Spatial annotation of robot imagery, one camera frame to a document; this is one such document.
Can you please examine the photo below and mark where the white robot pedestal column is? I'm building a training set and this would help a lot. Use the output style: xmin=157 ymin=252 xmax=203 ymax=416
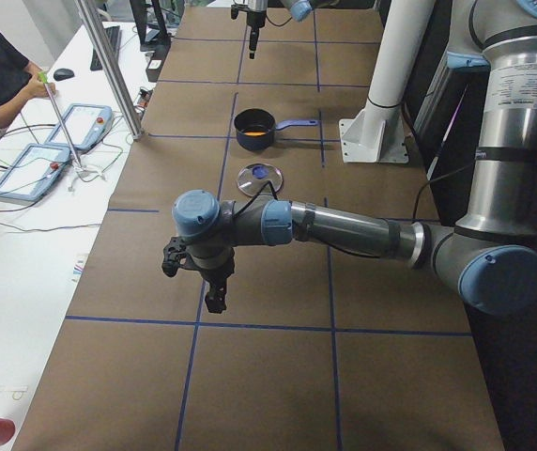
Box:
xmin=339 ymin=0 xmax=435 ymax=164

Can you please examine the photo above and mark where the dark pot purple handle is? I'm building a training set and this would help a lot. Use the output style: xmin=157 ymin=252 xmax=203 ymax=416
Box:
xmin=233 ymin=108 xmax=319 ymax=151

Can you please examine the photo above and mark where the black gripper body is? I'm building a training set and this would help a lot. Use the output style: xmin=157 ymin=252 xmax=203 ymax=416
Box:
xmin=247 ymin=0 xmax=266 ymax=33
xmin=191 ymin=248 xmax=235 ymax=294

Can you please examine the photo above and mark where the black computer mouse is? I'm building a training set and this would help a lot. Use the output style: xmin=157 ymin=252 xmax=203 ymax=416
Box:
xmin=53 ymin=68 xmax=75 ymax=81

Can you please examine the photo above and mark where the person's hand holding stick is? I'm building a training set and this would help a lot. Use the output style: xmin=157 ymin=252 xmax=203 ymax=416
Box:
xmin=27 ymin=78 xmax=56 ymax=98

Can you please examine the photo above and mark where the glass pot lid purple knob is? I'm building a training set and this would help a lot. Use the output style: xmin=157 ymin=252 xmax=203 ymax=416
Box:
xmin=236 ymin=163 xmax=284 ymax=197

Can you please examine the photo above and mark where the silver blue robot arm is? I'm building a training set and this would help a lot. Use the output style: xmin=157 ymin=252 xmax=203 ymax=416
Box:
xmin=231 ymin=0 xmax=338 ymax=59
xmin=161 ymin=1 xmax=537 ymax=315

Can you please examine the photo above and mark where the far teach pendant tablet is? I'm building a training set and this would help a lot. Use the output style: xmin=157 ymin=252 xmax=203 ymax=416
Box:
xmin=63 ymin=103 xmax=114 ymax=153

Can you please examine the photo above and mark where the black keyboard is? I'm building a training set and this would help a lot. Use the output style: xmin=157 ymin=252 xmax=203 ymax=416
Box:
xmin=89 ymin=25 xmax=123 ymax=72

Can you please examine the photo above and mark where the black monitor stand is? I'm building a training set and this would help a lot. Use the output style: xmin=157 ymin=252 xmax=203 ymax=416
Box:
xmin=130 ymin=0 xmax=172 ymax=52

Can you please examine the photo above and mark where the grey aluminium frame post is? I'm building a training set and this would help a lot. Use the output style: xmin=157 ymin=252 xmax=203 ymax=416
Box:
xmin=75 ymin=0 xmax=144 ymax=141

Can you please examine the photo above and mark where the teach pendant tablet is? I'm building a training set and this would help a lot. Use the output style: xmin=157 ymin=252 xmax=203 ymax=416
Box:
xmin=63 ymin=103 xmax=114 ymax=153
xmin=0 ymin=143 xmax=70 ymax=202

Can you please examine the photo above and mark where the near teach pendant tablet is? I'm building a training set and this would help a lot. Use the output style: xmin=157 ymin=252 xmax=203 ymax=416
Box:
xmin=0 ymin=143 xmax=70 ymax=202

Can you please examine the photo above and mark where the metal stick green handle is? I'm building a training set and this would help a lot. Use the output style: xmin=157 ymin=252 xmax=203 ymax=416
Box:
xmin=37 ymin=71 xmax=84 ymax=173

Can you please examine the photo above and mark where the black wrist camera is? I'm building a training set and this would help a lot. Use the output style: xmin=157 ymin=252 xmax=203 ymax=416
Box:
xmin=230 ymin=2 xmax=248 ymax=20
xmin=161 ymin=237 xmax=188 ymax=277

